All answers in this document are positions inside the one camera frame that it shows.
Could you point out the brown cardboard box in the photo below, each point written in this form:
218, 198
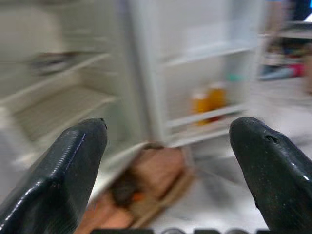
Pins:
143, 185

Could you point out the white open fridge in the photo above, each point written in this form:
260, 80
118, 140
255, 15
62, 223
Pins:
65, 80

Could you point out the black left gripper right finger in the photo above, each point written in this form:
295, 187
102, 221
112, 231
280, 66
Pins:
275, 175

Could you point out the orange juice bottle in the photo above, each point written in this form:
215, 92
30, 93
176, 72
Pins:
217, 97
199, 106

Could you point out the white storage shelf rack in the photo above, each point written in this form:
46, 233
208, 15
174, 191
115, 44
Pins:
284, 51

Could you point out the white fridge door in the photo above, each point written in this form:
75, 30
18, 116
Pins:
195, 70

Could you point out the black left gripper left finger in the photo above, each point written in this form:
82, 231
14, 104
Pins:
61, 175

